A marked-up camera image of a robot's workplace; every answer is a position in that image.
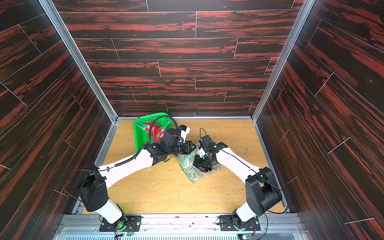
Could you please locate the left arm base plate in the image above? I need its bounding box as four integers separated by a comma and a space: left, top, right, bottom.
99, 215, 143, 233

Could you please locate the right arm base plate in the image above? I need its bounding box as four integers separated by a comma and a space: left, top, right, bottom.
216, 215, 261, 232

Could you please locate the clear zip-top bag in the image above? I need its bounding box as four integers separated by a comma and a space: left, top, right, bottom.
177, 149, 222, 184

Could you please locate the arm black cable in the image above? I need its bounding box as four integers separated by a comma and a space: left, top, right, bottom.
59, 114, 180, 199
199, 127, 289, 235

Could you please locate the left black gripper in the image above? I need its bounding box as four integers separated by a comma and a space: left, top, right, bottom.
165, 140, 197, 157

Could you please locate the red green dragon fruit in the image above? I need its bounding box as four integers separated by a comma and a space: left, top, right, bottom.
144, 123, 165, 143

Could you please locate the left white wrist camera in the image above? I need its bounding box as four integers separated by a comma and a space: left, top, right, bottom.
179, 125, 190, 143

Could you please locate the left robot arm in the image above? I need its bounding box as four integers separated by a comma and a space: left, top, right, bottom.
78, 125, 196, 224

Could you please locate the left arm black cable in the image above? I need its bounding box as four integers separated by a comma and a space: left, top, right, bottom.
59, 114, 180, 199

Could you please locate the green plastic perforated basket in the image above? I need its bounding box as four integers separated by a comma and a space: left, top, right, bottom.
133, 113, 175, 151

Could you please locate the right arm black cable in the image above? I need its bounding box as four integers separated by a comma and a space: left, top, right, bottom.
199, 127, 289, 235

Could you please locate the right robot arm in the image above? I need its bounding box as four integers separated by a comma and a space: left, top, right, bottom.
193, 136, 283, 229

